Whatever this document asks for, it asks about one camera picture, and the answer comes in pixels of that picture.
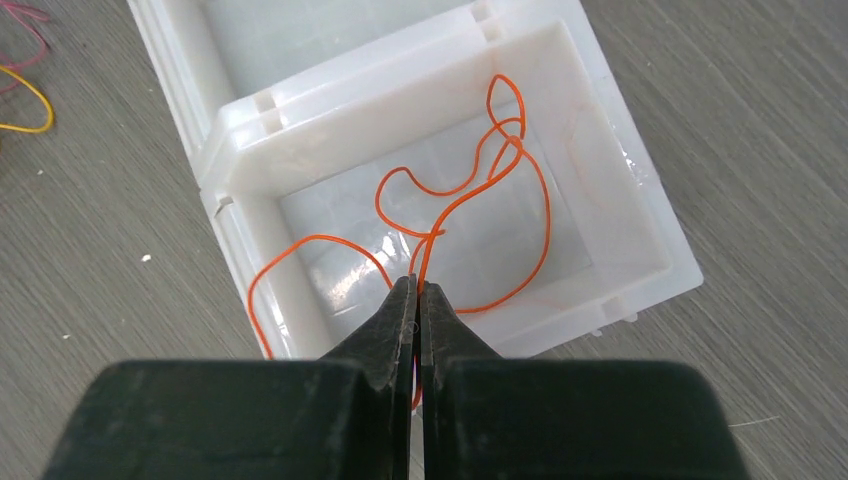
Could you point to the white three-compartment tray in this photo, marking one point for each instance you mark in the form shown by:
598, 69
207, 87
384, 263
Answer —
485, 145

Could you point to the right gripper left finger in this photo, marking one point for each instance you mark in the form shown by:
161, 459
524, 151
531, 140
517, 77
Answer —
345, 415

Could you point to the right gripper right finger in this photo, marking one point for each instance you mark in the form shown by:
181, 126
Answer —
489, 417

